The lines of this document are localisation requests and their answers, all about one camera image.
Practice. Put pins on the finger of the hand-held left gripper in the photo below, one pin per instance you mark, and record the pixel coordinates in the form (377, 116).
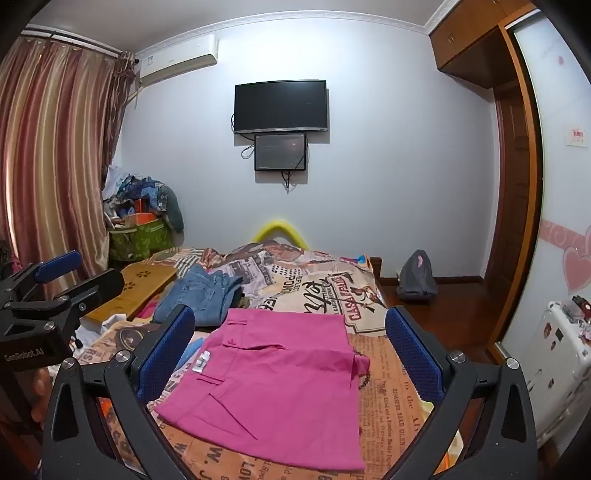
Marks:
(99, 286)
(60, 265)

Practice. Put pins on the pink pants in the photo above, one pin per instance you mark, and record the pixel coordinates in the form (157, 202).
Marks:
(277, 378)

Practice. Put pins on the small black monitor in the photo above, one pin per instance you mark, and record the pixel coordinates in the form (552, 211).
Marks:
(280, 152)

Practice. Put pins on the striped brown curtain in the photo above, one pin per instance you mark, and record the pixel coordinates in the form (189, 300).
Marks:
(46, 161)

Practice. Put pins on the pile of mixed clothes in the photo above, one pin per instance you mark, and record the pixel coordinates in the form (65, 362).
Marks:
(138, 194)

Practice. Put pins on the person's left hand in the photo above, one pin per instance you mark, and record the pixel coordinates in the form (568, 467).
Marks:
(40, 392)

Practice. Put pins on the wooden lap table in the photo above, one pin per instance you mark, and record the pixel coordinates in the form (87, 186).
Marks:
(138, 277)

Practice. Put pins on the black wall television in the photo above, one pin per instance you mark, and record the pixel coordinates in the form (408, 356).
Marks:
(281, 108)

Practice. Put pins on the green storage bag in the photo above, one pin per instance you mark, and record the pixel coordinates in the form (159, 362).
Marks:
(143, 237)

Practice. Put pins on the wooden overhead cabinet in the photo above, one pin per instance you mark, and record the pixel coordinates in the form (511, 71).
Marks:
(466, 37)

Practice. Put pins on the grey backpack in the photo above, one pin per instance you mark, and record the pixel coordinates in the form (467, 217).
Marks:
(415, 274)

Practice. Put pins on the brown wooden door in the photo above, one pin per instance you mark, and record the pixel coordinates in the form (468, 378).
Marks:
(508, 184)

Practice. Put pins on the white crumpled cloth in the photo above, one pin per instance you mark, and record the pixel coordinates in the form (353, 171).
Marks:
(111, 323)

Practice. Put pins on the white sliding wardrobe door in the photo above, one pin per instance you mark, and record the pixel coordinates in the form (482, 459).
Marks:
(554, 184)

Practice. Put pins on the wooden bed frame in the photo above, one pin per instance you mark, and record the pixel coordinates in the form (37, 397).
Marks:
(374, 265)

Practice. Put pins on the light blue jeans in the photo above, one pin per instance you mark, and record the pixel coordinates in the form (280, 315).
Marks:
(203, 295)

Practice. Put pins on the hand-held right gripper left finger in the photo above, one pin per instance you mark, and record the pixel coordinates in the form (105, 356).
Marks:
(168, 350)

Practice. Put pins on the white air conditioner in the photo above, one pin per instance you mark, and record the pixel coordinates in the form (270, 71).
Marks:
(180, 57)

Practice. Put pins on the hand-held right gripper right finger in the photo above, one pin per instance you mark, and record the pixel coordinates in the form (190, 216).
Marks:
(415, 355)

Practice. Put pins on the printed blanket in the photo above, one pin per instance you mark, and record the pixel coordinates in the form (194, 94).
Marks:
(323, 286)

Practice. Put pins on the red and white sticker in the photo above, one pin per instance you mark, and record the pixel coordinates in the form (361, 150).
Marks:
(577, 137)

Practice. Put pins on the yellow foam tube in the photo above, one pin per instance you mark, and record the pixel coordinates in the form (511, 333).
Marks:
(277, 228)

